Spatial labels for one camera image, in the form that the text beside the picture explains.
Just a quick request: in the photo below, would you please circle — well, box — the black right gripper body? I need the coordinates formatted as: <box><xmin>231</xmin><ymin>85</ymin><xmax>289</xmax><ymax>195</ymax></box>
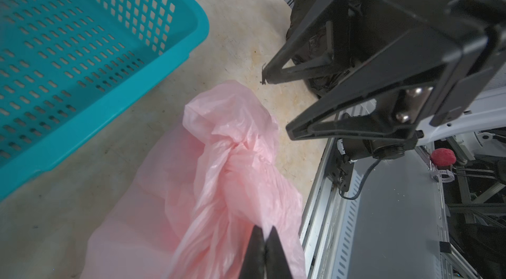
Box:
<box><xmin>347</xmin><ymin>0</ymin><xmax>506</xmax><ymax>128</ymax></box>

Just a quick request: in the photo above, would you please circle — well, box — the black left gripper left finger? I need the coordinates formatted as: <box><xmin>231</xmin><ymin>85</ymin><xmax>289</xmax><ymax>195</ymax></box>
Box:
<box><xmin>239</xmin><ymin>226</ymin><xmax>266</xmax><ymax>279</ymax></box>

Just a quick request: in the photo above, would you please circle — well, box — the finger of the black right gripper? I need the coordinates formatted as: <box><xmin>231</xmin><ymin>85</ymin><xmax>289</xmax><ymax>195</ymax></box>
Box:
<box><xmin>286</xmin><ymin>28</ymin><xmax>490</xmax><ymax>141</ymax></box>
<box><xmin>262</xmin><ymin>0</ymin><xmax>351</xmax><ymax>84</ymax></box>

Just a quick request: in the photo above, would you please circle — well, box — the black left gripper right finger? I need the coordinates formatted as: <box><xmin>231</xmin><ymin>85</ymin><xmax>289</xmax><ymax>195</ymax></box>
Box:
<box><xmin>265</xmin><ymin>226</ymin><xmax>293</xmax><ymax>279</ymax></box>

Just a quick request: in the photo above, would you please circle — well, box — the pink plastic bag apple print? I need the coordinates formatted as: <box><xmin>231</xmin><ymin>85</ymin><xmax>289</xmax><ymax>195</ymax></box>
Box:
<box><xmin>81</xmin><ymin>81</ymin><xmax>306</xmax><ymax>278</ymax></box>

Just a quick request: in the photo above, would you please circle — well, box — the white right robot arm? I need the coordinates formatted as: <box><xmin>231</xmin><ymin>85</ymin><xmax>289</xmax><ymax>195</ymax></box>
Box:
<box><xmin>262</xmin><ymin>0</ymin><xmax>505</xmax><ymax>142</ymax></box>

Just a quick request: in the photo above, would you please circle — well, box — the black plastic bag knotted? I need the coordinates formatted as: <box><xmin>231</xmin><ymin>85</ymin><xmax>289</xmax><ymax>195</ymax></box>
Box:
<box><xmin>286</xmin><ymin>0</ymin><xmax>347</xmax><ymax>99</ymax></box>

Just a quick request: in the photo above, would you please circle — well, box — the red round knob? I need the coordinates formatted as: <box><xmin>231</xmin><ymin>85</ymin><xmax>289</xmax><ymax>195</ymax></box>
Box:
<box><xmin>430</xmin><ymin>148</ymin><xmax>457</xmax><ymax>167</ymax></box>

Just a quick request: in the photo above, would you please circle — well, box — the teal plastic perforated basket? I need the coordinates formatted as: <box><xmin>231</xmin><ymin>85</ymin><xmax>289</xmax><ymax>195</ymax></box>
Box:
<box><xmin>1</xmin><ymin>0</ymin><xmax>209</xmax><ymax>198</ymax></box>

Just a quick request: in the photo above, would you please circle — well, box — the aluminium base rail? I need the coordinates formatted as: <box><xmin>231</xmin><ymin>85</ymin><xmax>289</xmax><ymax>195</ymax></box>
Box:
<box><xmin>300</xmin><ymin>139</ymin><xmax>478</xmax><ymax>278</ymax></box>

